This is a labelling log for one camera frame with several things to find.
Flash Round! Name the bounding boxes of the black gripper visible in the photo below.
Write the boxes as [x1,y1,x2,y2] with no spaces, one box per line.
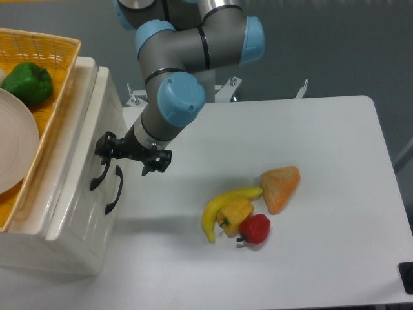
[94,125,172,176]

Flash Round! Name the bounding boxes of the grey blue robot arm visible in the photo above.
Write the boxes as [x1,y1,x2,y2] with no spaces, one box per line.
[95,1,265,174]

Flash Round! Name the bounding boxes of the white drawer cabinet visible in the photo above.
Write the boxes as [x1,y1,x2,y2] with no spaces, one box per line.
[0,56,133,276]

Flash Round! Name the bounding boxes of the yellow banana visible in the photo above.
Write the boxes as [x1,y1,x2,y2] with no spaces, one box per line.
[201,186,263,244]

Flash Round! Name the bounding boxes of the beige plate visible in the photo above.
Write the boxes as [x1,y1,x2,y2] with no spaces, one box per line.
[1,90,39,193]

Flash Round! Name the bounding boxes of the yellow bell pepper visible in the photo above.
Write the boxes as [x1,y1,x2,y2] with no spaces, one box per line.
[216,198,254,237]

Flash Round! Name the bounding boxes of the green bell pepper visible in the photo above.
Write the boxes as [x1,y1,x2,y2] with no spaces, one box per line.
[1,62,53,107]

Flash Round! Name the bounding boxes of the yellow woven basket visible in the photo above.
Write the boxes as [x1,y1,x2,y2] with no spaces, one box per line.
[1,28,81,233]

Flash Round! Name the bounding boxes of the red bell pepper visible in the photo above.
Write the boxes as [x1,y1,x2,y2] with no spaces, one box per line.
[236,214,271,245]

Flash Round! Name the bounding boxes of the orange triangular bread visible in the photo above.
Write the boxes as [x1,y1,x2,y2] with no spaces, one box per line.
[260,166,301,214]

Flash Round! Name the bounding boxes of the black object at table edge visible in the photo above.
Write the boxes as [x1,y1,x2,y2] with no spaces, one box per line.
[398,262,413,295]

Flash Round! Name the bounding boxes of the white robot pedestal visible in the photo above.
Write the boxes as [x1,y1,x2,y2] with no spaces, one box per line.
[198,70,216,103]

